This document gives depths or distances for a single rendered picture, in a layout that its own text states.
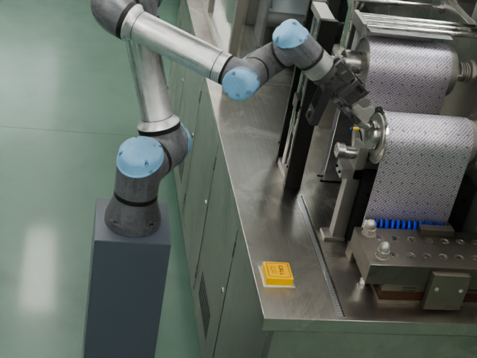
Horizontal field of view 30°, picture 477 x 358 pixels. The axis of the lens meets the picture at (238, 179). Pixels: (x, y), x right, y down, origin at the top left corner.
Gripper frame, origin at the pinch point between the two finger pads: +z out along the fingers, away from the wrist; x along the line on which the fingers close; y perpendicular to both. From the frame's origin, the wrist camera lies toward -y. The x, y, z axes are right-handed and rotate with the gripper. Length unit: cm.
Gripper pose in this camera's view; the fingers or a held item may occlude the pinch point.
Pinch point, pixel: (363, 126)
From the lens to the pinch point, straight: 230.5
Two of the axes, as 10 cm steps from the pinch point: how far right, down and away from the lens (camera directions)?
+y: 7.5, -6.1, -2.7
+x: -1.4, -5.4, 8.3
